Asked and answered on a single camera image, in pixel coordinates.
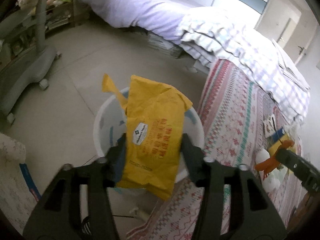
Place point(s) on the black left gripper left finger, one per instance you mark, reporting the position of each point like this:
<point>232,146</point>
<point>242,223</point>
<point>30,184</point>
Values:
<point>57,215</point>

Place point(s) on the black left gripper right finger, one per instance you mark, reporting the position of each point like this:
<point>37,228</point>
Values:
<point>234,204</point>

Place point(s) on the yellow kraft paper bag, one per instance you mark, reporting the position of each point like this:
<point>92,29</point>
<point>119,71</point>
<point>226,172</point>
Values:
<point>154,127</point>

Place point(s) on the white plastic trash bin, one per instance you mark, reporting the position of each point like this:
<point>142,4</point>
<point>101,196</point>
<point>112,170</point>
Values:
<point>110,125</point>

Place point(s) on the grey rolling chair base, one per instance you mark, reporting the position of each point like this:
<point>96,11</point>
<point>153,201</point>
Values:
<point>30,66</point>

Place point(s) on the white room door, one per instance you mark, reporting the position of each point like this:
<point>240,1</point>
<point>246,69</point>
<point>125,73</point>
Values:
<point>291,23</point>

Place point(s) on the plaid purple white quilt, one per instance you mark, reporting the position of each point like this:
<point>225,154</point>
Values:
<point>208,39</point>

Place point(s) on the shelf with plush toys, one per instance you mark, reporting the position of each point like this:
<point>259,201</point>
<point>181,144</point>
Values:
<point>58,14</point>

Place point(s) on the lavender bed sheet mattress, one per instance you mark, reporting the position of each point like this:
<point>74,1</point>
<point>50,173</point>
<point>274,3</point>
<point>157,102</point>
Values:
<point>160,17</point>

